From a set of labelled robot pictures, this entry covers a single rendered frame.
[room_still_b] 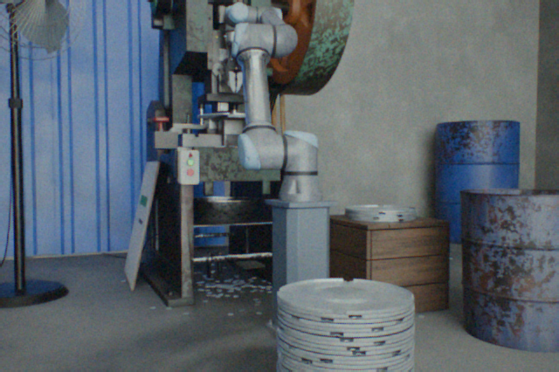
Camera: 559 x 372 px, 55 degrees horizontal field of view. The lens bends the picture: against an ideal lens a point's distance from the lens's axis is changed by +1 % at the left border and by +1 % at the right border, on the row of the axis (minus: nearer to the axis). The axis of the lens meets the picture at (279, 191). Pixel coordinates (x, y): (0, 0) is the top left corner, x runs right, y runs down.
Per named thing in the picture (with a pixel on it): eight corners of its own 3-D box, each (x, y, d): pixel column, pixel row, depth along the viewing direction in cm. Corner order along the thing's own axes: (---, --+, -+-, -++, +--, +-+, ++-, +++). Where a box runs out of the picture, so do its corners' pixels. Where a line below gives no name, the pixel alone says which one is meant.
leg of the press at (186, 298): (196, 305, 218) (194, 81, 213) (168, 308, 213) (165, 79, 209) (155, 265, 302) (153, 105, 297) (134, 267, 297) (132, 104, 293)
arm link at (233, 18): (257, 2, 219) (252, 10, 229) (230, 0, 216) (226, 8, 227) (257, 22, 219) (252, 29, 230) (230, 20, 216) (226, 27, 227)
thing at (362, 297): (410, 284, 127) (410, 281, 127) (418, 319, 98) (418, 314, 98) (289, 279, 132) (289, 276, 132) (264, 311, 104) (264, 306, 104)
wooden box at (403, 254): (449, 308, 212) (450, 221, 210) (366, 320, 197) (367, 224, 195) (389, 287, 248) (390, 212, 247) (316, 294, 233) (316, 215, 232)
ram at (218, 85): (245, 93, 242) (245, 27, 240) (214, 92, 236) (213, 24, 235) (234, 98, 258) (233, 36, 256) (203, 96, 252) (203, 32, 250)
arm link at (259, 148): (289, 162, 172) (275, 17, 188) (243, 162, 168) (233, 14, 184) (280, 175, 183) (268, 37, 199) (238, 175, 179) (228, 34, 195)
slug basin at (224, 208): (269, 221, 245) (269, 199, 244) (196, 224, 231) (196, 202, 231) (244, 215, 276) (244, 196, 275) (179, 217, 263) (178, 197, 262)
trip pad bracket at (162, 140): (179, 176, 218) (178, 128, 217) (155, 177, 215) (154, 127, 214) (175, 176, 224) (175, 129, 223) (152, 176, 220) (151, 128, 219)
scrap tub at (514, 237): (626, 344, 171) (631, 193, 169) (528, 362, 155) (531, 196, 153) (519, 311, 210) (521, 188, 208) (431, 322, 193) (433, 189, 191)
